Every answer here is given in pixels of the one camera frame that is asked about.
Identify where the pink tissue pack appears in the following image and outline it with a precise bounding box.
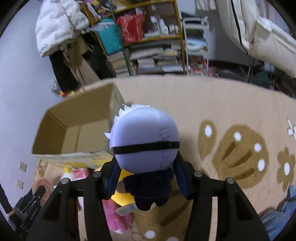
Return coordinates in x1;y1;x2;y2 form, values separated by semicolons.
72;168;89;181

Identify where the pink plush bear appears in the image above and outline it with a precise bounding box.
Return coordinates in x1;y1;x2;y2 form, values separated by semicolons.
78;197;135;235

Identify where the yellow plush toy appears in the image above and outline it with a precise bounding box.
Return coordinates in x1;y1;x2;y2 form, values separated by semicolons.
111;169;135;206

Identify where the white-haired blindfolded plush doll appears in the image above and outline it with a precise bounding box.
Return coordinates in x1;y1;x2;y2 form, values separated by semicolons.
105;104;180;216

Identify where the blue jeans leg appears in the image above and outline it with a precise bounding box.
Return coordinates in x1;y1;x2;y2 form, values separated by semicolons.
261;185;295;240

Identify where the brown cardboard box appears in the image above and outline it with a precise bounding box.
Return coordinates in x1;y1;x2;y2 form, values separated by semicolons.
32;83;125;169

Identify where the beige paw-print rug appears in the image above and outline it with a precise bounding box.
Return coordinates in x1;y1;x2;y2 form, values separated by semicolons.
32;75;296;241

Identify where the beige hanging garment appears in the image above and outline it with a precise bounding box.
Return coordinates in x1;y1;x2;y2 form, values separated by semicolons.
63;37;100;86

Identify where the stack of books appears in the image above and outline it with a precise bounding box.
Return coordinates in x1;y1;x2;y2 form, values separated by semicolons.
107;42;183;78

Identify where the cream hanging coat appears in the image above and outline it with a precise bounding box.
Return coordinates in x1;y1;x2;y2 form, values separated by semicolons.
215;1;295;78

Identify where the white rolling cart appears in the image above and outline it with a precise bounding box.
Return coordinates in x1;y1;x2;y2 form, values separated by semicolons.
182;16;210;75

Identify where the teal storage bag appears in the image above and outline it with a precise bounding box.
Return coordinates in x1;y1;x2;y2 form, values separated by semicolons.
94;18;121;55

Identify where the white puffer jacket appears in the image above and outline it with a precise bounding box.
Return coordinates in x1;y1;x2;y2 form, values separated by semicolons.
35;0;89;57

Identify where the wooden bookshelf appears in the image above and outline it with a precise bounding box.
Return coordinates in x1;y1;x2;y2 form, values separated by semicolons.
82;1;186;77

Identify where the red patterned bag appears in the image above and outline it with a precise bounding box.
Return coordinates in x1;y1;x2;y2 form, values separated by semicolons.
116;14;145;43

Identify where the lower wall socket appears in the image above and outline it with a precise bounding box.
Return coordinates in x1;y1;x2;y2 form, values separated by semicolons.
16;180;23;189

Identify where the wall socket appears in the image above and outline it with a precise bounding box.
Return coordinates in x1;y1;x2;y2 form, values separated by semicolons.
16;180;23;189
18;162;27;172

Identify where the upper wall socket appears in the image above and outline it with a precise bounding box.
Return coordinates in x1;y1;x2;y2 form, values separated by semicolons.
18;162;27;172

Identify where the metal key ring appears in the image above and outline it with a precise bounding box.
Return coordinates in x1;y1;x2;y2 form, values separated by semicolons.
128;225;144;241

